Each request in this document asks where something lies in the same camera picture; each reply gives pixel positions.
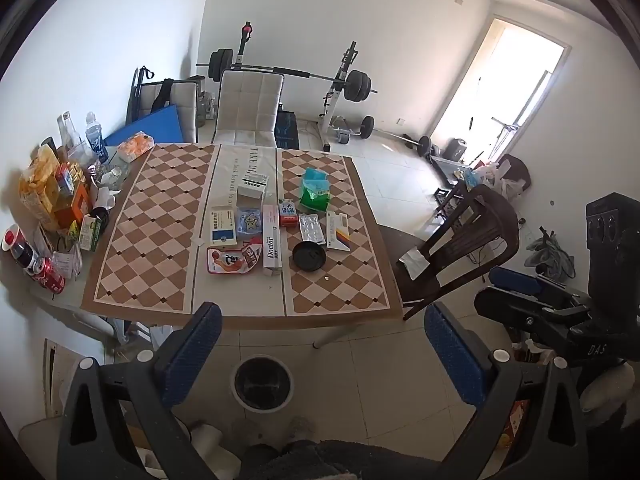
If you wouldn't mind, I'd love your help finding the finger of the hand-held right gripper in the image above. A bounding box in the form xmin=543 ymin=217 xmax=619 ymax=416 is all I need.
xmin=489 ymin=266 xmax=588 ymax=306
xmin=473 ymin=286 xmax=551 ymax=333

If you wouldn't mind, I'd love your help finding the doorway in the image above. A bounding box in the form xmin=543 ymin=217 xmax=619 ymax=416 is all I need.
xmin=430 ymin=17 xmax=572 ymax=161

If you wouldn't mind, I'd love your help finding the orange box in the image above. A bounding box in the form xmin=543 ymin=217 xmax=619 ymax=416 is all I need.
xmin=54 ymin=185 xmax=93 ymax=233

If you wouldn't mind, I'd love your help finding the red cola can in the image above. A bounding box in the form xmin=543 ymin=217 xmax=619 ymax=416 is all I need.
xmin=31 ymin=257 xmax=67 ymax=295

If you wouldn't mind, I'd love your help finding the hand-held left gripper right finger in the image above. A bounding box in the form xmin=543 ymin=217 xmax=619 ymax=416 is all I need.
xmin=424 ymin=303 xmax=591 ymax=480

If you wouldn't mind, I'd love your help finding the grey left slipper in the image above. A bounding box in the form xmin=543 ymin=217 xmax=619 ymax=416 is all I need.
xmin=287 ymin=416 xmax=318 ymax=442

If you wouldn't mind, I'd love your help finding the white paper roll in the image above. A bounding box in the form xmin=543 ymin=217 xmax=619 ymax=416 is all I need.
xmin=189 ymin=422 xmax=226 ymax=461

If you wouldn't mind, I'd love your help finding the white tissue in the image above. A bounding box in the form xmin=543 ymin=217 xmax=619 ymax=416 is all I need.
xmin=397 ymin=249 xmax=431 ymax=278

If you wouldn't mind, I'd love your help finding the person's leg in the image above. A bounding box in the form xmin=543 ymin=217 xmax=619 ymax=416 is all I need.
xmin=240 ymin=442 xmax=321 ymax=480
xmin=310 ymin=439 xmax=441 ymax=480

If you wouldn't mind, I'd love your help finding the barbell with black plates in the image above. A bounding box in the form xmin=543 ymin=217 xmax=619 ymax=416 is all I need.
xmin=196 ymin=49 xmax=378 ymax=103

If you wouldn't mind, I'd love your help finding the blue mat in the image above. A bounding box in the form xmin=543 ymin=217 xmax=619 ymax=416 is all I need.
xmin=104 ymin=105 xmax=182 ymax=147

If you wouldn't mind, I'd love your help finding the small red and white packet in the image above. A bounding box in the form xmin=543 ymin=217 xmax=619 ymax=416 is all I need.
xmin=242 ymin=242 xmax=264 ymax=270

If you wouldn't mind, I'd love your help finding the person's left leg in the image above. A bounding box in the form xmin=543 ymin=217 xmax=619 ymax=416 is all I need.
xmin=240 ymin=442 xmax=321 ymax=480

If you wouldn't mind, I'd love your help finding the checkered brown tablecloth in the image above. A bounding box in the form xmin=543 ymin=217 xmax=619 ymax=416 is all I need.
xmin=80 ymin=142 xmax=403 ymax=318

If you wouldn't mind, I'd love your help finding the clear plastic cup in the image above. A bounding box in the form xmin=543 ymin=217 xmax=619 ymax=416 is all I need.
xmin=51 ymin=250 xmax=83 ymax=281

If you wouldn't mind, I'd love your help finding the person's right leg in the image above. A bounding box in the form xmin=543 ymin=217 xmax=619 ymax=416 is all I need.
xmin=310 ymin=439 xmax=441 ymax=480

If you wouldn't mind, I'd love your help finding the red snack packet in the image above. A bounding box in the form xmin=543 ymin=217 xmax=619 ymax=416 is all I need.
xmin=206 ymin=245 xmax=251 ymax=276

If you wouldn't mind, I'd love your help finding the white barbell rack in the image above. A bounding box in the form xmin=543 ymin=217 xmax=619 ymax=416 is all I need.
xmin=317 ymin=41 xmax=360 ymax=151

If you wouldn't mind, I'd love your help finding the small red and blue carton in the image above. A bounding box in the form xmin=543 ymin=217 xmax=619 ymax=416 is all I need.
xmin=278 ymin=199 xmax=299 ymax=229

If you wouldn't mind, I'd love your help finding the white round trash bin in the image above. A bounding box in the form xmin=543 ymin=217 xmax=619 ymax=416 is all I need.
xmin=231 ymin=355 xmax=295 ymax=413

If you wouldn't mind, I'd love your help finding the white padded chair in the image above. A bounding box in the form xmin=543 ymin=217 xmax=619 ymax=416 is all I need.
xmin=211 ymin=70 xmax=285 ymax=148

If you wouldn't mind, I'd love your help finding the green packet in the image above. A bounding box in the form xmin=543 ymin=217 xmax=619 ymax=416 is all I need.
xmin=299 ymin=182 xmax=332 ymax=212

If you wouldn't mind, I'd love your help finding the silver blister pack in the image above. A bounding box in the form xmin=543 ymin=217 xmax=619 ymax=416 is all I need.
xmin=298 ymin=213 xmax=327 ymax=246

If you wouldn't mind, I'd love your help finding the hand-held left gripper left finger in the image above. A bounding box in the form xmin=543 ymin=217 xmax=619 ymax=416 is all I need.
xmin=56 ymin=302 xmax=223 ymax=480

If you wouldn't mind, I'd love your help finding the long white and pink box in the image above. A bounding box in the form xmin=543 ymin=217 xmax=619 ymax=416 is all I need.
xmin=262 ymin=204 xmax=283 ymax=277

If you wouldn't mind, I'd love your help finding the clear glass bottle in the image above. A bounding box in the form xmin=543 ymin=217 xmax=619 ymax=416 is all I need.
xmin=57 ymin=111 xmax=83 ymax=161

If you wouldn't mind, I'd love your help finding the yellow snack bag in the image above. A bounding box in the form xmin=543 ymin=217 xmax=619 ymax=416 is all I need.
xmin=19 ymin=144 xmax=61 ymax=231

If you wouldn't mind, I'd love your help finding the beige chair with black bag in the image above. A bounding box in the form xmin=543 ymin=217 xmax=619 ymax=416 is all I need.
xmin=134 ymin=79 xmax=198 ymax=143

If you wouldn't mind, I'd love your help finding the barbell with small plates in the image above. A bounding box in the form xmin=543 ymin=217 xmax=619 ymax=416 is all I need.
xmin=372 ymin=129 xmax=441 ymax=158

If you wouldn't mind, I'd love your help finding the grey cloth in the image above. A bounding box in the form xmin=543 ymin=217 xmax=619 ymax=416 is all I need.
xmin=524 ymin=230 xmax=577 ymax=281

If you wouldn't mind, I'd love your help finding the white and blue medicine box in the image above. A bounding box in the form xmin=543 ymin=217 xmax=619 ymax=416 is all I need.
xmin=209 ymin=206 xmax=240 ymax=248

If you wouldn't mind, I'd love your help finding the black round lid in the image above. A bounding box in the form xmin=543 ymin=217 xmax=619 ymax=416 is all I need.
xmin=291 ymin=241 xmax=328 ymax=273

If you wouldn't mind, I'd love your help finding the orange tissue pack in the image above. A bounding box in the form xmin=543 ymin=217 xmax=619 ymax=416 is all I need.
xmin=116 ymin=132 xmax=155 ymax=162

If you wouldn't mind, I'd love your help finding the white box with rainbow stripes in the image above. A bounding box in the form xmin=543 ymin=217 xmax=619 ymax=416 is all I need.
xmin=326 ymin=211 xmax=352 ymax=252

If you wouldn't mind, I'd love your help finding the red paper cup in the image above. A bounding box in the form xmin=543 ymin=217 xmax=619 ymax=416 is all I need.
xmin=1 ymin=225 xmax=26 ymax=252

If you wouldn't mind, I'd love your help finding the pile of plastic bags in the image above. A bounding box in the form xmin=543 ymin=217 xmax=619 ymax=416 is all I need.
xmin=462 ymin=155 xmax=532 ymax=200

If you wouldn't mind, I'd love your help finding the green and white box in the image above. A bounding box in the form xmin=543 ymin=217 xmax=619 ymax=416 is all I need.
xmin=77 ymin=215 xmax=105 ymax=252

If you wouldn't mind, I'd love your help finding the white table leg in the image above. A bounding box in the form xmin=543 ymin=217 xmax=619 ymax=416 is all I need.
xmin=312 ymin=327 xmax=346 ymax=350

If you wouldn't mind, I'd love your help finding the water bottle with blue label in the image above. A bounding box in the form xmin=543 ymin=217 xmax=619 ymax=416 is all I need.
xmin=85 ymin=112 xmax=110 ymax=165

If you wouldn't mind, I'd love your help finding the white mug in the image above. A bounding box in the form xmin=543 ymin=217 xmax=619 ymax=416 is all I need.
xmin=90 ymin=187 xmax=117 ymax=216

